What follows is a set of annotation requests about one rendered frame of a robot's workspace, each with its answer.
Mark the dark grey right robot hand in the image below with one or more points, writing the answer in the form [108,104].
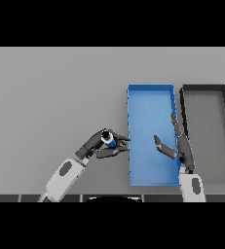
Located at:
[184,149]

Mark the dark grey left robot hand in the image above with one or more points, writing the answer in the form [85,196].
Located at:
[92,144]

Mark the blue pipe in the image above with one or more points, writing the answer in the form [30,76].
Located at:
[108,139]

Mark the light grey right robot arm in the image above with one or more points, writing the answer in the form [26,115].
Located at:
[192,187]

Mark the dark grey bin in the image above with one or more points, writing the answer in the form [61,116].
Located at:
[211,136]

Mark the blue bin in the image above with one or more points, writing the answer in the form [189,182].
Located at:
[151,136]

